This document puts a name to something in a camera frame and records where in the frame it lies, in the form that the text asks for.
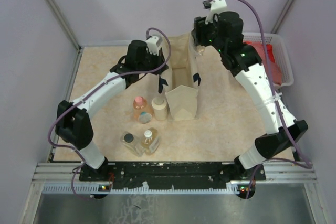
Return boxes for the aluminium rail frame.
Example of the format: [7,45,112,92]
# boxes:
[32,162,317,199]

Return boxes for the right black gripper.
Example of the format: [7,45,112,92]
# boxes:
[192,12,226,54]

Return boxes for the amber bottle white cap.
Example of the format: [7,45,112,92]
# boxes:
[141,127,160,155]

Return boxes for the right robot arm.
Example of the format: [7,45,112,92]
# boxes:
[191,12,308,180]

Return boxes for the pink cap orange bottle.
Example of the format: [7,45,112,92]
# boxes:
[133,96,154,121]

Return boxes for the cream cylindrical bottle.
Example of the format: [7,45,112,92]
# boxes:
[151,97,168,121]

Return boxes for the clear jar teal lid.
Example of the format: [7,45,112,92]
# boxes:
[138,112,152,124]

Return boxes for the pink red cloth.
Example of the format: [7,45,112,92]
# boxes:
[245,41,282,88]

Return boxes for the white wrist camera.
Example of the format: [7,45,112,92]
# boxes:
[203,0,227,25]
[145,35,163,56]

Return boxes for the clear bottle black cap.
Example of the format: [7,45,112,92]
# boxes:
[120,132,145,157]

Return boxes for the yellow liquid bottle white cap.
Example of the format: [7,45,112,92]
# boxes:
[195,46,205,57]

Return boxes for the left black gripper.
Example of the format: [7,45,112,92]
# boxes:
[138,49,169,76]

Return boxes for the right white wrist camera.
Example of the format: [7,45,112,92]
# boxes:
[203,0,227,25]

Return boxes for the beige canvas bag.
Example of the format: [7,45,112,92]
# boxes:
[159,33,201,121]

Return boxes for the white plastic basket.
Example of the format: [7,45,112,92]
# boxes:
[243,32,294,89]

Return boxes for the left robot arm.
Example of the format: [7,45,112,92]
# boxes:
[55,35,167,180]

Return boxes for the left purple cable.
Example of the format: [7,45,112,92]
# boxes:
[47,27,173,200]

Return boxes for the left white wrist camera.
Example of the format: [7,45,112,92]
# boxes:
[145,35,163,56]

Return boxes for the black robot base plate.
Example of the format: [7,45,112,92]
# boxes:
[79,161,266,198]

